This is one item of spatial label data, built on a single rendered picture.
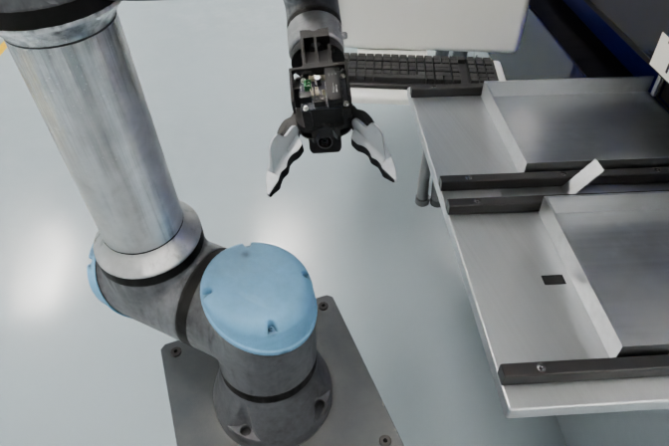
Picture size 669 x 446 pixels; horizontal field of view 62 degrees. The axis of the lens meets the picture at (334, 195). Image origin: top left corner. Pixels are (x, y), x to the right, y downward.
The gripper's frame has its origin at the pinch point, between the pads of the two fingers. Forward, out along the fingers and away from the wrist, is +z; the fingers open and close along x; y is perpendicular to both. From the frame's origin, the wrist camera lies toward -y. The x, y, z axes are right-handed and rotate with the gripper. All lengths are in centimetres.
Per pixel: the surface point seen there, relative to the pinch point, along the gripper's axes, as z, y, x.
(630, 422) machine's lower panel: 24, -63, 52
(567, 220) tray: -1.5, -19.6, 34.4
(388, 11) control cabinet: -71, -41, 18
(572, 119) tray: -26, -30, 46
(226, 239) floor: -55, -125, -43
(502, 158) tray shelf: -16.6, -24.8, 29.1
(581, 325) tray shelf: 15.7, -13.1, 29.1
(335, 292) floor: -29, -120, -5
